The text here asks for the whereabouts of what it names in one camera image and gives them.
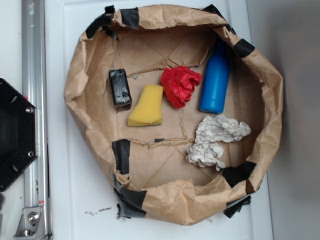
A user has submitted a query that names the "black box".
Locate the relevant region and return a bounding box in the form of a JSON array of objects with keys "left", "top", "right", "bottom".
[{"left": 108, "top": 68, "right": 133, "bottom": 112}]

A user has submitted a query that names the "yellow sponge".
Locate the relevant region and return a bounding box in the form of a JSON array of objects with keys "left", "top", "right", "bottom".
[{"left": 127, "top": 84, "right": 164, "bottom": 127}]

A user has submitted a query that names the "crumpled red paper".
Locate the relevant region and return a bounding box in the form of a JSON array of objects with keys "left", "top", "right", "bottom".
[{"left": 160, "top": 66, "right": 202, "bottom": 109}]

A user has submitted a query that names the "crumpled white paper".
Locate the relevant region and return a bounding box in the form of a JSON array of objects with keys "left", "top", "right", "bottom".
[{"left": 185, "top": 114, "right": 252, "bottom": 171}]

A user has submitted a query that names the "blue plastic bottle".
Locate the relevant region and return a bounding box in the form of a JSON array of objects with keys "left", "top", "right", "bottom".
[{"left": 198, "top": 36, "right": 230, "bottom": 114}]

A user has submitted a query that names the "aluminium extrusion rail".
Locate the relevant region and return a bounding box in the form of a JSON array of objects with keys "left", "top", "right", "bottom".
[{"left": 21, "top": 0, "right": 52, "bottom": 240}]

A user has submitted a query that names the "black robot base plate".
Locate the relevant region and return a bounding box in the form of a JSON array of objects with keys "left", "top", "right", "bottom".
[{"left": 0, "top": 78, "right": 38, "bottom": 192}]

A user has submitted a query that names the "metal corner bracket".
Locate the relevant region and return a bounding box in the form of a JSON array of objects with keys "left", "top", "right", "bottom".
[{"left": 13, "top": 206, "right": 45, "bottom": 240}]

